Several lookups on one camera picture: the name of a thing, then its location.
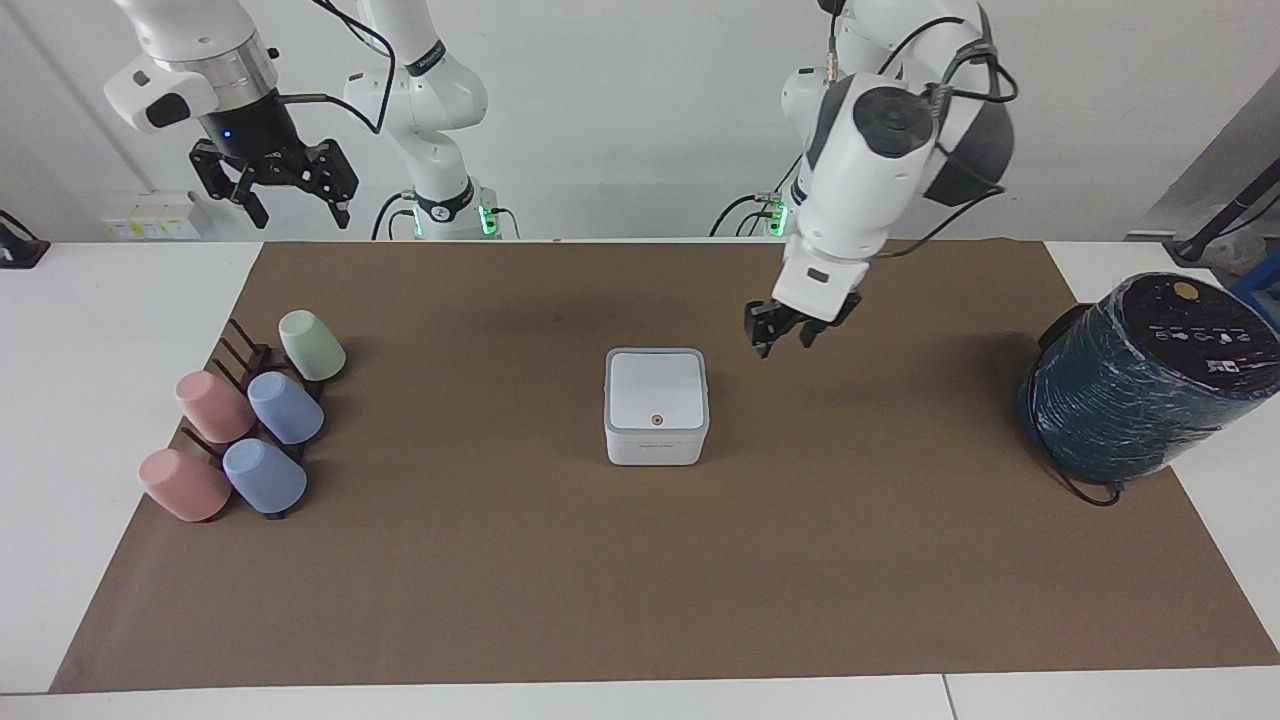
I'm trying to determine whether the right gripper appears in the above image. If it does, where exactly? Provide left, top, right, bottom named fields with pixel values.
left=189, top=90, right=360, bottom=230

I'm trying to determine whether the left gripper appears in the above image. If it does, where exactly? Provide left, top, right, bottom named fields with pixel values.
left=744, top=291, right=864, bottom=360

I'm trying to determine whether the white square trash can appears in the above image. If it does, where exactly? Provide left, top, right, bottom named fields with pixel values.
left=603, top=347, right=712, bottom=468

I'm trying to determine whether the green cup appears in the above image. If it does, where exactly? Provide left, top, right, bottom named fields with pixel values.
left=278, top=310, right=348, bottom=383

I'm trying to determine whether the dark brown cup rack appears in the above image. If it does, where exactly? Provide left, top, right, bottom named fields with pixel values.
left=180, top=318, right=327, bottom=522

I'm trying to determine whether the blue cup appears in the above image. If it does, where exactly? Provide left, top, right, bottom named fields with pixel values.
left=247, top=371, right=326, bottom=446
left=222, top=438, right=309, bottom=516

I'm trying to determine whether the pink cup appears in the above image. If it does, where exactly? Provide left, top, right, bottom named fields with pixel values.
left=175, top=371, right=257, bottom=445
left=138, top=449, right=233, bottom=524

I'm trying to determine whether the black stand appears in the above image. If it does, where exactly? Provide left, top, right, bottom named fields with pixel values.
left=0, top=209, right=52, bottom=270
left=1164, top=155, right=1280, bottom=267

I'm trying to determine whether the teal plastic-wrapped cylinder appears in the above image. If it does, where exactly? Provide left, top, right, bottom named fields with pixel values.
left=1015, top=272, right=1280, bottom=487

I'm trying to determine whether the blue object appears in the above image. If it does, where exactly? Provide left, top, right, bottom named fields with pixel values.
left=1230, top=250, right=1280, bottom=333

